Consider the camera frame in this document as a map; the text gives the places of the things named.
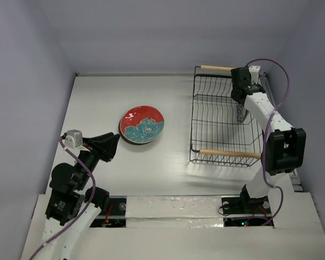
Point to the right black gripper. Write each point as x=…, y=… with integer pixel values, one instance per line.
x=240, y=100

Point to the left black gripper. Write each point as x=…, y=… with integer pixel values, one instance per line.
x=106, y=143

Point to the grey tree pattern plate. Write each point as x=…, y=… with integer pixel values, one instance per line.
x=242, y=113

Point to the dark teal blossom plate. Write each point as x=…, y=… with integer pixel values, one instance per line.
x=135, y=135

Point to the red and teal plate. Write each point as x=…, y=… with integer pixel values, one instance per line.
x=142, y=117

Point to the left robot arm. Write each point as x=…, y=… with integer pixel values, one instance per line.
x=75, y=201

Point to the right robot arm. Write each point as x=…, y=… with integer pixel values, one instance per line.
x=283, y=144

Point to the silver foil strip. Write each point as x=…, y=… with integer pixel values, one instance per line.
x=152, y=212

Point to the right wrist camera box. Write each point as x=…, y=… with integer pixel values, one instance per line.
x=254, y=72

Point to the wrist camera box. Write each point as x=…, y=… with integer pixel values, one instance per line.
x=73, y=139
x=254, y=72

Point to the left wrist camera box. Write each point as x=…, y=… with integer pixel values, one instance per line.
x=73, y=139

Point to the black wire dish rack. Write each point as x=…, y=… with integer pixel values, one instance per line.
x=216, y=136

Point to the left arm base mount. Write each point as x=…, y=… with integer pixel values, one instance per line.
x=114, y=217

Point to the aluminium rail right side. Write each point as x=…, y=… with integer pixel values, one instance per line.
x=294, y=178

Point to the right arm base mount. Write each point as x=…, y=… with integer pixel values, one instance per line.
x=239, y=213

